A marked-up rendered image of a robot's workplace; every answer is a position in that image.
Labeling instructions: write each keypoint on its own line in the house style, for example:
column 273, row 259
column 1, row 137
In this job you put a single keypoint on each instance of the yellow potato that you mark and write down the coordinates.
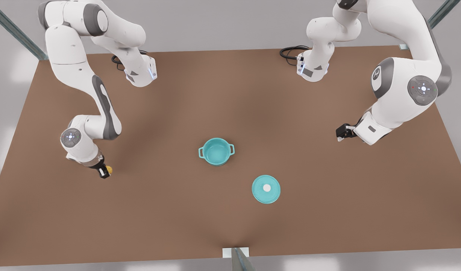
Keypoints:
column 109, row 169

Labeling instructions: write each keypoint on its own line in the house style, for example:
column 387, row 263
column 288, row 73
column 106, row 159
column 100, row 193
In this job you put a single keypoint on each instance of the teal pot lid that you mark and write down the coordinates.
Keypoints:
column 266, row 189

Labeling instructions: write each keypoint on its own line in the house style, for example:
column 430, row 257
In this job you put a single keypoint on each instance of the silver frame post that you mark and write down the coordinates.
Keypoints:
column 16, row 32
column 238, row 259
column 439, row 15

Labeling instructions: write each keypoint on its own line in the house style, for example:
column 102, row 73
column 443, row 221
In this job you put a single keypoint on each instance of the teal pot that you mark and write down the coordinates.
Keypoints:
column 216, row 151

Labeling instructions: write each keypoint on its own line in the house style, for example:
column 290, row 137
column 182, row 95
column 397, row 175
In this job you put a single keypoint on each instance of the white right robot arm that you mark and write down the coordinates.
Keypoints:
column 70, row 56

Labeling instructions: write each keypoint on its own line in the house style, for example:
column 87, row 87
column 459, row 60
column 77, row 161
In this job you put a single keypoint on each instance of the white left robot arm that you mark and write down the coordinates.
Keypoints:
column 399, row 101

